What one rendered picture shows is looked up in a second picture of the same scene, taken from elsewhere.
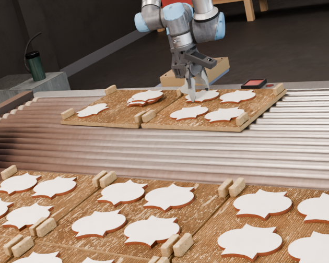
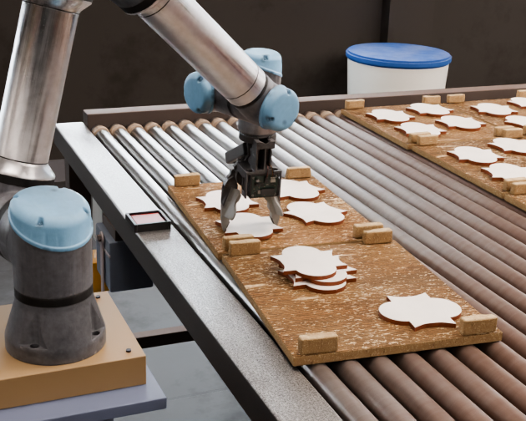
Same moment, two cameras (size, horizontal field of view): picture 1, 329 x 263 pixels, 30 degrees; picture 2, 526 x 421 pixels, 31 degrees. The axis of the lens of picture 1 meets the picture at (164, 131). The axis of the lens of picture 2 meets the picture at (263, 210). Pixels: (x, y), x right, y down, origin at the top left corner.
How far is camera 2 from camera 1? 3.83 m
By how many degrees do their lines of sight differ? 131
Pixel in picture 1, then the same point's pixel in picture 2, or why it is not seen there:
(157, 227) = (509, 144)
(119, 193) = (515, 171)
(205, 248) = (488, 132)
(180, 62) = (266, 164)
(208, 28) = not seen: hidden behind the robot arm
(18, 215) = not seen: outside the picture
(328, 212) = (396, 114)
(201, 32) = not seen: hidden behind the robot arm
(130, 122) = (397, 247)
